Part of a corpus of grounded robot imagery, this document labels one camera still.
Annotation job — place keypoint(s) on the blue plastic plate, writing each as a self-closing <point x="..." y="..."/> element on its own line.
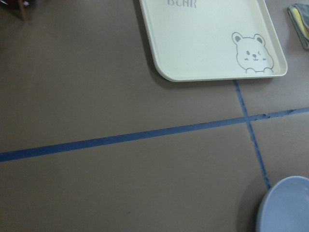
<point x="285" y="207"/>

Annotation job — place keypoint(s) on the cream bear tray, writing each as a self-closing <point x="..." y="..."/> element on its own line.
<point x="202" y="40"/>

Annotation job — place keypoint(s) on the grey yellow folded cloth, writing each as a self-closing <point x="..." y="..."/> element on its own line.
<point x="299" y="15"/>

